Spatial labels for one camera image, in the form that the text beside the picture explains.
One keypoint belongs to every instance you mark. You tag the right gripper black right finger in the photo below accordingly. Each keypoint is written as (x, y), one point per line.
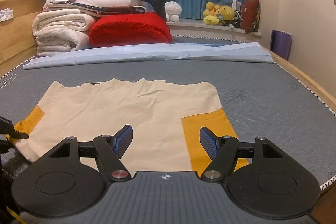
(222, 152)

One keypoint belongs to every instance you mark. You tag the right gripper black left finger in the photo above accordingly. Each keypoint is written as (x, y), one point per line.
(109, 151)

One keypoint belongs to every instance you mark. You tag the beige and mustard hoodie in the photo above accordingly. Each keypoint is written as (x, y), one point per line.
(166, 120)

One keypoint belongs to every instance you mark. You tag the wooden bed headboard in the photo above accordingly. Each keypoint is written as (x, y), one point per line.
(17, 40)

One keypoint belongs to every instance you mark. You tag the light blue folded sheet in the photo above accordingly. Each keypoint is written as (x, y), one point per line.
(249, 52)

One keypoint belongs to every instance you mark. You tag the cream folded blanket stack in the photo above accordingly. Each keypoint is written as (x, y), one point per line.
(61, 31)

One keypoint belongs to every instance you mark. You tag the tissue pack on headboard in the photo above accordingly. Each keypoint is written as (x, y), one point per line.
(6, 14)

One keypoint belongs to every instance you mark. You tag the red folded blanket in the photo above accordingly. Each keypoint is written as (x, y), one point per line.
(129, 29)

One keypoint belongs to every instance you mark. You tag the purple mat roll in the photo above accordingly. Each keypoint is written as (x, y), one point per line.
(280, 43)

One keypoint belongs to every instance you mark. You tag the yellow plush toys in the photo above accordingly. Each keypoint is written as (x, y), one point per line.
(219, 15)

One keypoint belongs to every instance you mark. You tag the dark red plush cushion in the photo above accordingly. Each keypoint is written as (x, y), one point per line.
(250, 15)

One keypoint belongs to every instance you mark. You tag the white folded duvet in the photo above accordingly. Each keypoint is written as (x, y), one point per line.
(99, 8)

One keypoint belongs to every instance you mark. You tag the white plush toy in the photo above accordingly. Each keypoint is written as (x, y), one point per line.
(173, 10)

